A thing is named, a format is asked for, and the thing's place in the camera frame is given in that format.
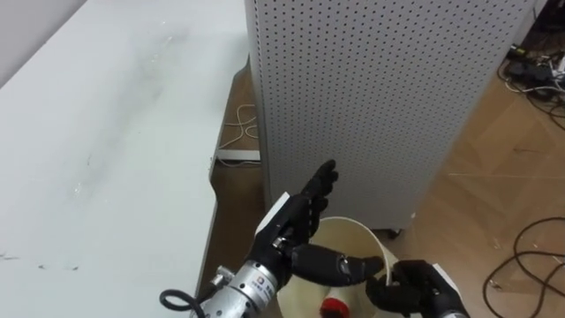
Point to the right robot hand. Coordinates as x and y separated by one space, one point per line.
410 287

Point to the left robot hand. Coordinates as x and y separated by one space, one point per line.
304 260

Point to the cream round waste bin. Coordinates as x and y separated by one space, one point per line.
348 247

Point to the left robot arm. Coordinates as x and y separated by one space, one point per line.
240 293

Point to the red bottle cap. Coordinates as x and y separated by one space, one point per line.
334 308

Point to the white perforated metal cabinet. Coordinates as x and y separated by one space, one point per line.
375 106

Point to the white desk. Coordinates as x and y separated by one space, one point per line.
106 154

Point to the black power strip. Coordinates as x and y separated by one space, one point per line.
529 73

